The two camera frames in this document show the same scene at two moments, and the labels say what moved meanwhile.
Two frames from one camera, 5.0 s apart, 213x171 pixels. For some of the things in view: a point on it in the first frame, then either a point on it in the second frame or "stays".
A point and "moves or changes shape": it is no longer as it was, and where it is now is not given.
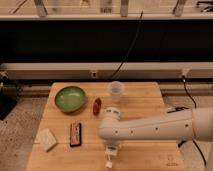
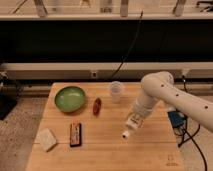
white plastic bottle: x=110 y=152 moves or changes shape
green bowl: x=70 y=99 stays
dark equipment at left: x=9 y=94 stays
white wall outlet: x=94 y=74 stays
